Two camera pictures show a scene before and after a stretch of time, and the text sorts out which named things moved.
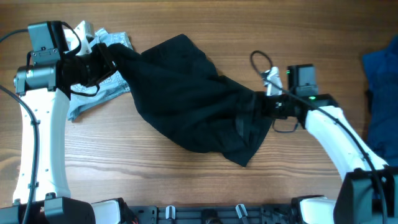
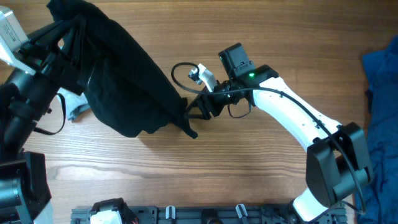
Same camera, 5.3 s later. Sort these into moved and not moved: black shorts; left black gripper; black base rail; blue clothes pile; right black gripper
Moved: black shorts; left black gripper; right black gripper
Not moved: black base rail; blue clothes pile
